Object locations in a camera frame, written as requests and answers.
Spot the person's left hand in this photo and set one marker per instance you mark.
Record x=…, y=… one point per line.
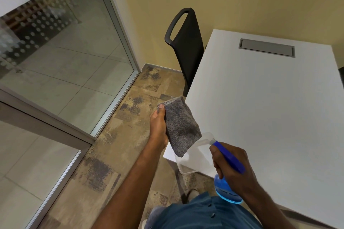
x=157, y=129

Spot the person's right hand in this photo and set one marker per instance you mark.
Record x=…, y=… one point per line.
x=243, y=175

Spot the person's right thumb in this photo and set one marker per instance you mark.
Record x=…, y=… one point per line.
x=216, y=162

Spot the person's left thumb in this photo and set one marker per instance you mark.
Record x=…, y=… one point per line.
x=161, y=109

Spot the blue spray bottle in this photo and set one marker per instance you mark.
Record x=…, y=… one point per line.
x=231, y=159

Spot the grey microfiber cloth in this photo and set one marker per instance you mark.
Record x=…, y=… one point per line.
x=181, y=126

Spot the person's right forearm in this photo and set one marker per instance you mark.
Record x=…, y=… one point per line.
x=271, y=207

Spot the person's left forearm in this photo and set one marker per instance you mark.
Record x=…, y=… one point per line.
x=134, y=183

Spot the white shoe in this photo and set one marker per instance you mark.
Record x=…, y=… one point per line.
x=192, y=195

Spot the teal shirt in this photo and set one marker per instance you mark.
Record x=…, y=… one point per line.
x=204, y=215

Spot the black office chair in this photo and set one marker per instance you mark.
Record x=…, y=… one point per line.
x=188, y=49

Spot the grey trousers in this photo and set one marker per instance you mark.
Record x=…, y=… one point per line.
x=153, y=216

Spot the frosted-dot glass partition panel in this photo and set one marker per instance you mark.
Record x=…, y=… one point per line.
x=70, y=57

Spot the aluminium-framed glass door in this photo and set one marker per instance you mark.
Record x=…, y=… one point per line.
x=29, y=172

